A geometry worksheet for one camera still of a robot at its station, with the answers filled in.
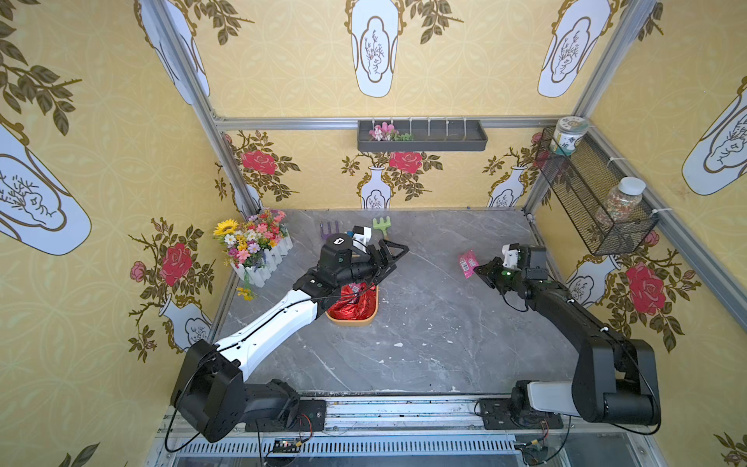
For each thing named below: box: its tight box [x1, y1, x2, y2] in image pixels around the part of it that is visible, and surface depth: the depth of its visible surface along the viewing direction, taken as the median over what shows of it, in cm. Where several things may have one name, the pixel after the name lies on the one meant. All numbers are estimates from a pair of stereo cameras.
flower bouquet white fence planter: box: [213, 209, 294, 301], surface depth 94 cm
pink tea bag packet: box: [459, 249, 480, 279], surface depth 92 cm
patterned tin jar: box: [549, 115, 591, 157], surface depth 87 cm
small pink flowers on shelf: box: [368, 121, 414, 143], surface depth 89 cm
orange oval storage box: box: [324, 282, 380, 327], surface depth 89 cm
